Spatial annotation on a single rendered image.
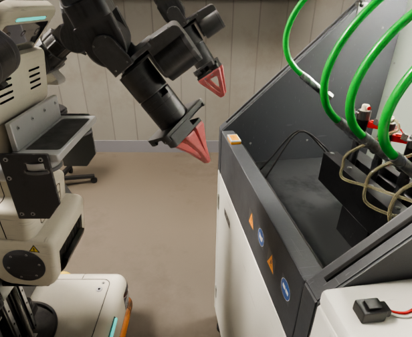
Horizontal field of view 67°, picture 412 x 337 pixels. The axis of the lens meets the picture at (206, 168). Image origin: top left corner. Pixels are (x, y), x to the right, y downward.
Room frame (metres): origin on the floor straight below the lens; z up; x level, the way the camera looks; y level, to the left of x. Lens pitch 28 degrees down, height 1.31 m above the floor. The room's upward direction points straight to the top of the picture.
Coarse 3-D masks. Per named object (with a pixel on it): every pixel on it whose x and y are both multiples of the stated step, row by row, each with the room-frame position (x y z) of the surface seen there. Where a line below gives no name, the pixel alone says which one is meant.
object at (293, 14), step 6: (300, 0) 0.79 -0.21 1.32; (306, 0) 0.78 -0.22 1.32; (300, 6) 0.78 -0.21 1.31; (294, 12) 0.79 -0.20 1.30; (288, 18) 0.80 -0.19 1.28; (294, 18) 0.79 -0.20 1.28; (288, 24) 0.79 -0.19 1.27; (288, 30) 0.79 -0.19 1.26; (288, 36) 0.79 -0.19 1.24; (288, 42) 0.79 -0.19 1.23; (288, 48) 0.79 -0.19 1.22; (288, 54) 0.79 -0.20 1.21; (288, 60) 0.79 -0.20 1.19; (294, 66) 0.78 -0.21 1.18; (300, 72) 0.78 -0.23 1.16
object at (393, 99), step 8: (408, 72) 0.42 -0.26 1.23; (400, 80) 0.42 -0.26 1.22; (408, 80) 0.42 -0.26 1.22; (400, 88) 0.42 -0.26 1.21; (392, 96) 0.42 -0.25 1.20; (400, 96) 0.41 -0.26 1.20; (392, 104) 0.41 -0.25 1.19; (384, 112) 0.42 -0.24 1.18; (392, 112) 0.41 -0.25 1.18; (384, 120) 0.41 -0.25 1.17; (384, 128) 0.41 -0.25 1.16; (384, 136) 0.41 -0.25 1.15; (384, 144) 0.41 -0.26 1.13; (384, 152) 0.42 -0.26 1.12; (392, 152) 0.42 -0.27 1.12; (392, 160) 0.42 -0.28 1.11; (400, 160) 0.42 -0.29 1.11; (408, 160) 0.42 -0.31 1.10; (400, 168) 0.42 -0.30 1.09; (408, 168) 0.42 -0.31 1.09
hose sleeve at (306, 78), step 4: (304, 72) 0.78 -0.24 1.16; (300, 76) 0.78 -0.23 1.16; (304, 76) 0.77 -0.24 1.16; (308, 76) 0.77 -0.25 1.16; (304, 80) 0.78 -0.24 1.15; (308, 80) 0.77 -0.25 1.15; (312, 80) 0.77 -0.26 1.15; (308, 84) 0.77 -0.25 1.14; (312, 84) 0.77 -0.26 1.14; (316, 84) 0.77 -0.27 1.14; (312, 88) 0.78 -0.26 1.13; (316, 88) 0.77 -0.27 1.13
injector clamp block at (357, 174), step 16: (336, 160) 0.67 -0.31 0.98; (368, 160) 0.67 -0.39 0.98; (320, 176) 0.71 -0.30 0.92; (336, 176) 0.64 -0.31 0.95; (352, 176) 0.60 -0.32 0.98; (384, 176) 0.60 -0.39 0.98; (336, 192) 0.63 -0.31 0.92; (352, 192) 0.58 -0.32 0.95; (368, 192) 0.53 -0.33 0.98; (352, 208) 0.56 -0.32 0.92; (368, 208) 0.52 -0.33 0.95; (384, 208) 0.48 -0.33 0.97; (400, 208) 0.47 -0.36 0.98; (352, 224) 0.55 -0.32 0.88; (368, 224) 0.51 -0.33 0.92; (384, 224) 0.47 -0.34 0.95; (352, 240) 0.54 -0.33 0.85
